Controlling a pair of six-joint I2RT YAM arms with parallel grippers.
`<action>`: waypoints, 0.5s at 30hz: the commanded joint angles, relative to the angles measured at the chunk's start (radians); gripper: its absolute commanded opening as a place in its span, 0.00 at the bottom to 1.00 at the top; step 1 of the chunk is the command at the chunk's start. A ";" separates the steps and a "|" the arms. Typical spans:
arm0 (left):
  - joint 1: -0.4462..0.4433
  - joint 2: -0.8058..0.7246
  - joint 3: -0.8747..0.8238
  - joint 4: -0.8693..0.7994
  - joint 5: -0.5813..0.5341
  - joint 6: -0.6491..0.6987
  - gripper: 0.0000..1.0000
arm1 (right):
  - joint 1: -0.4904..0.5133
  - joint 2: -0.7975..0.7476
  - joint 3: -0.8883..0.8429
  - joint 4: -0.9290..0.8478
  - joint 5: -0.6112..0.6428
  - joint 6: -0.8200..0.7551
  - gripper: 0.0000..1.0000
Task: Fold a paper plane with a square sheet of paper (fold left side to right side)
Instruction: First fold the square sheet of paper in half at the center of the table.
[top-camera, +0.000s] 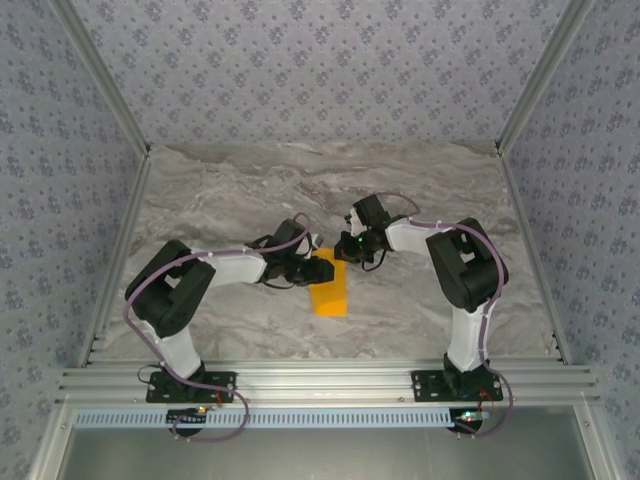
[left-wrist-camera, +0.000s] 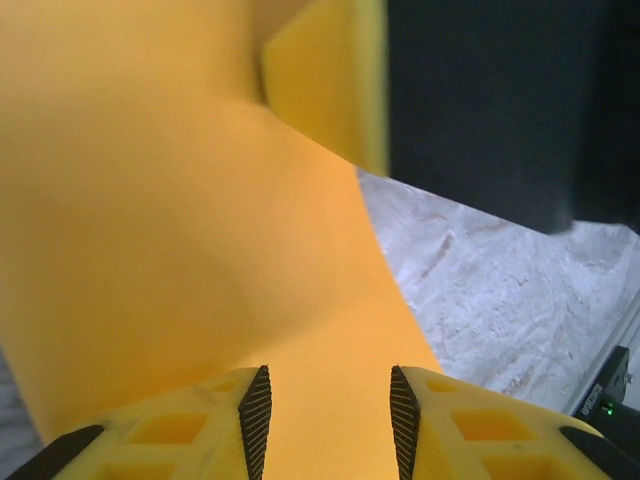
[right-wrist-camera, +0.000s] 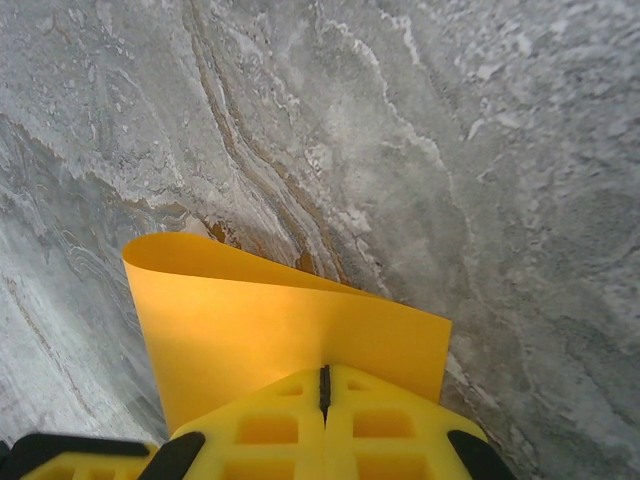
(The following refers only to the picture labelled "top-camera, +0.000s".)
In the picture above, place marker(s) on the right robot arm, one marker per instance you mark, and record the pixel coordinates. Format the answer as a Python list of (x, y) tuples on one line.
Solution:
[(470, 270)]

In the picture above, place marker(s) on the long aluminium mounting beam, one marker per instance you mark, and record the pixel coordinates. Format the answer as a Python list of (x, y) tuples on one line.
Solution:
[(325, 385)]

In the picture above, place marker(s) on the left aluminium panel bar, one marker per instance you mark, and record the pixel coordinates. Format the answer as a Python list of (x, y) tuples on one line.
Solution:
[(52, 445)]

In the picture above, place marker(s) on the orange paper sheet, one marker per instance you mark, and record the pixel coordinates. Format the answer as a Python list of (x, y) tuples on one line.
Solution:
[(330, 300)]

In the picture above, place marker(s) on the right aluminium table rail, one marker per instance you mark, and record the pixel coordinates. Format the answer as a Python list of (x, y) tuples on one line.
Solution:
[(532, 250)]

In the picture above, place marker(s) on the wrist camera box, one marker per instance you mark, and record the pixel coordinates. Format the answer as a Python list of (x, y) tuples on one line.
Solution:
[(291, 235), (372, 212)]

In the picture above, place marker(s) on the right aluminium panel bar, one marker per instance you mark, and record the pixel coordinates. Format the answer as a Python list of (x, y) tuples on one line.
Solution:
[(597, 445)]

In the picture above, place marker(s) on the right aluminium frame post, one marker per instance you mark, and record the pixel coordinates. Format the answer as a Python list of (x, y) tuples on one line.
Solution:
[(540, 75)]

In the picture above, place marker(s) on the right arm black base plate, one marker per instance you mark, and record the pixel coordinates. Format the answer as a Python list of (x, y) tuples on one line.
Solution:
[(425, 387)]

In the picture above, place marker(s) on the aluminium frame post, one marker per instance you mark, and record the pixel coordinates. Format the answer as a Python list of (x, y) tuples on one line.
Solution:
[(105, 75), (540, 75)]

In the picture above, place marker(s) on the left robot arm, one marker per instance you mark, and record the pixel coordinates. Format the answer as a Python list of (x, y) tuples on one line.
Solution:
[(170, 290)]

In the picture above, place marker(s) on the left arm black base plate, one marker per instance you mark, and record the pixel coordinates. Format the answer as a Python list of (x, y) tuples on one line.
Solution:
[(220, 390)]

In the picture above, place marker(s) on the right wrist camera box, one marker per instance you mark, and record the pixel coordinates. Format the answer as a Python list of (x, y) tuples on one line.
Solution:
[(372, 212)]

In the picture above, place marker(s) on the aluminium panel bar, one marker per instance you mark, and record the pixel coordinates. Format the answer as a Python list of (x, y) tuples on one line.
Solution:
[(597, 445), (52, 445)]

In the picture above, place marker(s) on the aluminium table rail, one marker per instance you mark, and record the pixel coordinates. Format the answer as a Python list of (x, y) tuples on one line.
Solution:
[(120, 250), (532, 250)]

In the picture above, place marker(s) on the left aluminium table rail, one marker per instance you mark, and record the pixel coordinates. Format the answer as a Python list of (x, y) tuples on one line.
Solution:
[(120, 250)]

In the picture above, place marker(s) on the left aluminium frame post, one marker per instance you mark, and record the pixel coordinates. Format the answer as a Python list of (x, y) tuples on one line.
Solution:
[(105, 75)]

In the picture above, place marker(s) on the grey metal panel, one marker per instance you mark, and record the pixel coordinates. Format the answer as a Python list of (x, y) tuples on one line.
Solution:
[(325, 455)]

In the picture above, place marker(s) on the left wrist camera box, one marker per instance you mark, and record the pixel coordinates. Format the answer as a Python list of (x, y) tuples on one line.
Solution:
[(291, 235)]

